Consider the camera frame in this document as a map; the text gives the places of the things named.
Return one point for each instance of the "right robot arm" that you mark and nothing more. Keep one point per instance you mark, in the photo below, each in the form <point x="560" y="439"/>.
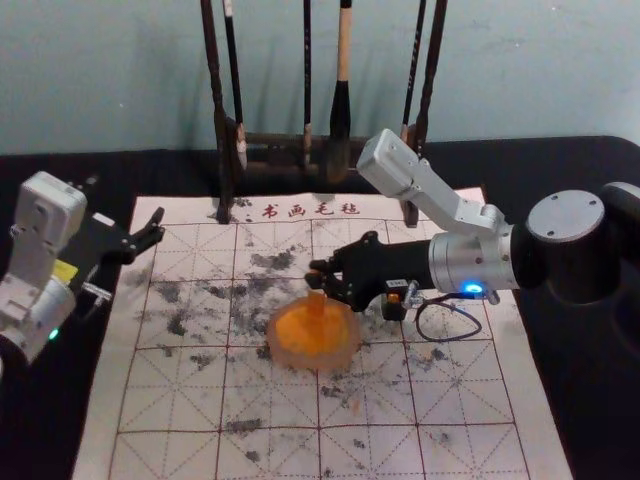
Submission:
<point x="560" y="245"/>

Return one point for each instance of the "thin black calligraphy brush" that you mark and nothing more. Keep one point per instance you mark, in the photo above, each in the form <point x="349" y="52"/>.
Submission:
<point x="414" y="65"/>
<point x="307" y="75"/>
<point x="234" y="75"/>

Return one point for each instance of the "white felt mat, red grid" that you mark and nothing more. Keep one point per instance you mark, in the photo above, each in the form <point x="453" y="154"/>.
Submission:
<point x="175" y="400"/>

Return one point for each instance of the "black table cloth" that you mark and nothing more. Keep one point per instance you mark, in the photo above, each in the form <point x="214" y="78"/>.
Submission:
<point x="575" y="400"/>

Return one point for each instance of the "dark wooden brush rack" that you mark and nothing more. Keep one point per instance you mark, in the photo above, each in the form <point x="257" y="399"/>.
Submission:
<point x="221" y="125"/>

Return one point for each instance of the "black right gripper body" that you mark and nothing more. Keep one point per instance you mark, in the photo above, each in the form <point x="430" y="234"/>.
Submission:
<point x="385" y="267"/>

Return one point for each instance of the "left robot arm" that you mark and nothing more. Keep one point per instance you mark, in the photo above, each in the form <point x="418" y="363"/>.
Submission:
<point x="37" y="260"/>

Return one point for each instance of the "translucent orange round dish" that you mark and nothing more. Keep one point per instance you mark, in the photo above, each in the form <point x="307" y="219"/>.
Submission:
<point x="300" y="330"/>

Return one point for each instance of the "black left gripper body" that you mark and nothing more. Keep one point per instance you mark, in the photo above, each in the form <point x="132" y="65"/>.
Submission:
<point x="102" y="247"/>

